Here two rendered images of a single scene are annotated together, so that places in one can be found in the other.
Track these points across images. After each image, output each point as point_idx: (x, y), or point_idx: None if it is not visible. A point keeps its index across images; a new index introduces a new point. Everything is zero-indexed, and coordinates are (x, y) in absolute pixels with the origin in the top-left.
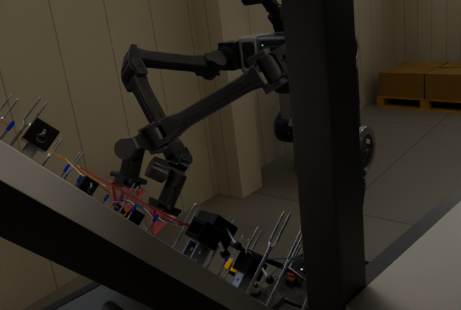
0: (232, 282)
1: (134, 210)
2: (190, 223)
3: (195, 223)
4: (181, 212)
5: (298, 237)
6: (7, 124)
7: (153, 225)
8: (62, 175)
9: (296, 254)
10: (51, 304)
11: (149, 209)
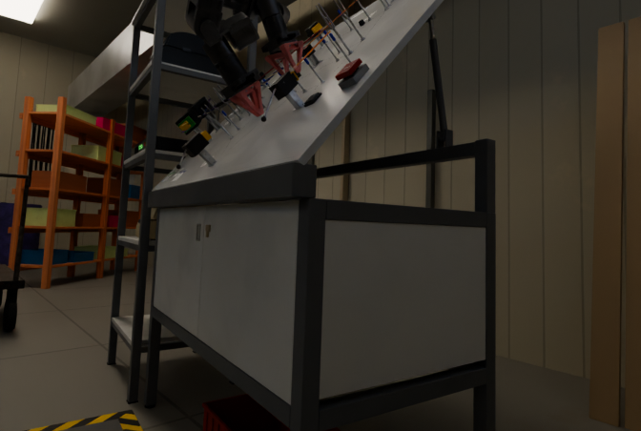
0: None
1: (279, 74)
2: (263, 73)
3: (261, 73)
4: (221, 93)
5: (219, 88)
6: None
7: (258, 106)
8: (329, 38)
9: (208, 101)
10: (413, 206)
11: (259, 84)
